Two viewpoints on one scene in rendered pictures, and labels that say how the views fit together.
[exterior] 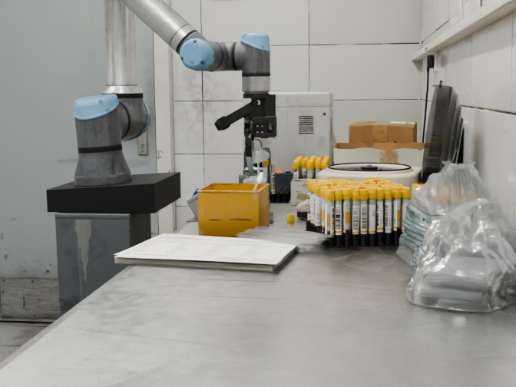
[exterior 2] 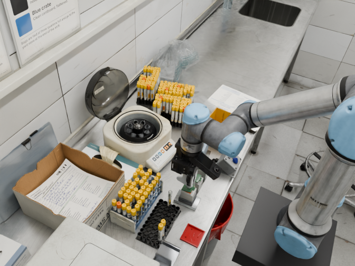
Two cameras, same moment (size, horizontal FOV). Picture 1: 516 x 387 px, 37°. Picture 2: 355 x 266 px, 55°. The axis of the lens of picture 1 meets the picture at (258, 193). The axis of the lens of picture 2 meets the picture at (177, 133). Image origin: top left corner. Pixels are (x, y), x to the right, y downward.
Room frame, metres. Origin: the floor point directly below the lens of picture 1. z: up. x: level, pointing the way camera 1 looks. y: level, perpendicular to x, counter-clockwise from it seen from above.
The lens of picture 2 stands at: (2.77, 0.15, 1.95)
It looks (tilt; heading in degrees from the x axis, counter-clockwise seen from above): 44 degrees down; 195
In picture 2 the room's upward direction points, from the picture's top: 5 degrees clockwise
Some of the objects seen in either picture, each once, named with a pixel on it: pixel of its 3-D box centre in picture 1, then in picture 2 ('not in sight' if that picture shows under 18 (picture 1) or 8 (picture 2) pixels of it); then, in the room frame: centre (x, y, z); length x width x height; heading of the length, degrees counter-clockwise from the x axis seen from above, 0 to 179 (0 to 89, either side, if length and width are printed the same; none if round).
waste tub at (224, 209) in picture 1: (234, 210); (222, 128); (1.65, 0.05, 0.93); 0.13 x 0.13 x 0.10; 80
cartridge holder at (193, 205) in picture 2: not in sight; (187, 198); (2.03, 0.01, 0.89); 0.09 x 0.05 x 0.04; 85
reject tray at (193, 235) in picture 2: not in sight; (192, 235); (2.17, 0.08, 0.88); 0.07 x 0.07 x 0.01; 82
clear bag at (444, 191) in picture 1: (457, 213); (166, 61); (1.30, -0.34, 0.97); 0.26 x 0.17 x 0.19; 8
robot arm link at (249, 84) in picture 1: (256, 85); (192, 141); (2.04, 0.00, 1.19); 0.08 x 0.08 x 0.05
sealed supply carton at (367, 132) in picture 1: (384, 147); not in sight; (2.88, -0.47, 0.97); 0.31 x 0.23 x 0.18; 166
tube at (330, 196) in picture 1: (330, 217); not in sight; (1.48, -0.14, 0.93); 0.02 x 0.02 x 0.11
